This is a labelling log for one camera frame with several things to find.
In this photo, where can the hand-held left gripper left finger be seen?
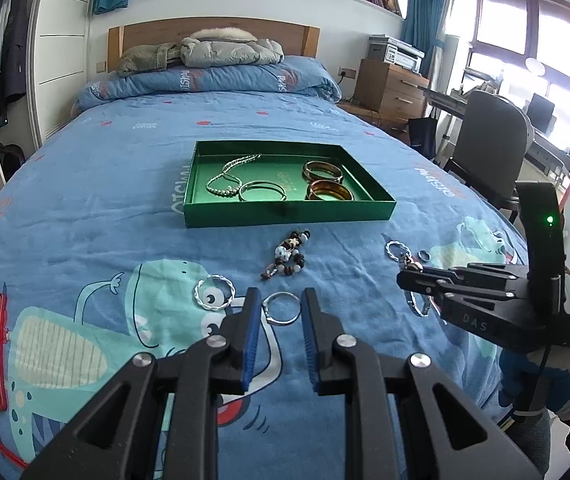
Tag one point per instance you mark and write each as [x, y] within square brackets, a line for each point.
[250, 340]

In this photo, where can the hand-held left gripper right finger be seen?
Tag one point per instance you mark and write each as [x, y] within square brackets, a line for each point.
[310, 340]

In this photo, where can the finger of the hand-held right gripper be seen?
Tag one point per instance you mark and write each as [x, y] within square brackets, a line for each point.
[475, 310]
[445, 280]

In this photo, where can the green tray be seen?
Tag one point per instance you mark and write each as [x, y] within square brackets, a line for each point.
[265, 212]

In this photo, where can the orange amber bangle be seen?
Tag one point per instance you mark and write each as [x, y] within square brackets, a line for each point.
[330, 196]

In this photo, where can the thin silver bangle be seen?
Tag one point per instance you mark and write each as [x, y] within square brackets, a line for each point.
[262, 183]

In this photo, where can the dark brown amber bangle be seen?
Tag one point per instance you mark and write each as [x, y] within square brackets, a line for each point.
[306, 172]

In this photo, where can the person's grey clothing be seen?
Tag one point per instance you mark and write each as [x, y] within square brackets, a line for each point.
[527, 445]

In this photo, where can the black tote bag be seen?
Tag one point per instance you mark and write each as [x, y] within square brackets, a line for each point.
[422, 140]

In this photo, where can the grey office chair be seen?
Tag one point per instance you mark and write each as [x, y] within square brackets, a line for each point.
[490, 135]

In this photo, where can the white desk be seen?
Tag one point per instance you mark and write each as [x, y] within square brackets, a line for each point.
[550, 152]

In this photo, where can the low wooden nightstand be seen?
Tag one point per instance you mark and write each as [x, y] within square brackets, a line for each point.
[365, 115]

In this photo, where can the blue dinosaur printed blanket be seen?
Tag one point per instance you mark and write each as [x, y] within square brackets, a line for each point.
[115, 210]

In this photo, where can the computer monitor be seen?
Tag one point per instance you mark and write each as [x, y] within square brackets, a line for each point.
[540, 112]

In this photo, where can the wooden drawer cabinet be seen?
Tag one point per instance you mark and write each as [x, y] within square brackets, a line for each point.
[390, 90]

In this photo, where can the round white lamp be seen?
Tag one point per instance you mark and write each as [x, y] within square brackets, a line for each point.
[536, 66]

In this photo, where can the white printer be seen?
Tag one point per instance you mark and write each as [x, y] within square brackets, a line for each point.
[395, 52]

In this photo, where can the long teal curtain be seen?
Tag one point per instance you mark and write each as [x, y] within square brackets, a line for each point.
[422, 20]

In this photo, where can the blue pillow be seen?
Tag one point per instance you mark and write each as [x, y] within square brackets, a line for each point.
[215, 80]

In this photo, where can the grey puffer jacket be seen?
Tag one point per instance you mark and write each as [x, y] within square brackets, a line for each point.
[230, 52]

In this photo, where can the dark round bag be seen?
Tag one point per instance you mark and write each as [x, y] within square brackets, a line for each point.
[11, 160]

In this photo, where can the olive fleece jacket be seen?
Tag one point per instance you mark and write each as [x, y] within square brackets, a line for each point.
[145, 57]

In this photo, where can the wooden headboard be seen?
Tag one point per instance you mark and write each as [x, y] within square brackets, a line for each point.
[155, 35]

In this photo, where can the white wardrobe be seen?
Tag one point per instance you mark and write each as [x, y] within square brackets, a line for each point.
[65, 35]

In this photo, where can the hanging dark clothes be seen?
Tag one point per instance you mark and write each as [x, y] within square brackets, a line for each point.
[10, 60]

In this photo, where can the wall socket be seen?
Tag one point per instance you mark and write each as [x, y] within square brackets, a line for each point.
[346, 72]

